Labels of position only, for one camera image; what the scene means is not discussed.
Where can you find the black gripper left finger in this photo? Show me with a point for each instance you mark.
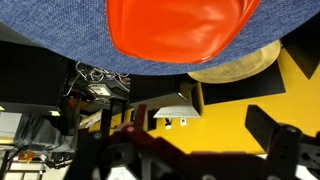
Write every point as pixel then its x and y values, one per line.
pixel 126 156

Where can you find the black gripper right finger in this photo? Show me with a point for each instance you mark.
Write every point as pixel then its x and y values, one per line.
pixel 286 153

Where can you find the grey panel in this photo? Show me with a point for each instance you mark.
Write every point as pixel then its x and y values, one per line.
pixel 176 111

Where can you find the large black box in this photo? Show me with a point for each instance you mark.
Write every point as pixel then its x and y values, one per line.
pixel 150 88

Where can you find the large black leaning panel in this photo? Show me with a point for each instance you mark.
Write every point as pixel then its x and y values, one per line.
pixel 243 88

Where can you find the round wooden stool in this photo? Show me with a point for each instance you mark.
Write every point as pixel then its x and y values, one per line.
pixel 240 66

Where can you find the small black leaning panel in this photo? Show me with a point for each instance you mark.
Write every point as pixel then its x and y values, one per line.
pixel 305 46

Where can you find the black furniture block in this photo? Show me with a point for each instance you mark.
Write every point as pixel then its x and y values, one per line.
pixel 30 76

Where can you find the red square plate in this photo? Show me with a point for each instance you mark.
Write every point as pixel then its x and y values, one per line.
pixel 173 30

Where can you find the blue tablecloth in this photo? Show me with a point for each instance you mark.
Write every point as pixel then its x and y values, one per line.
pixel 50 26

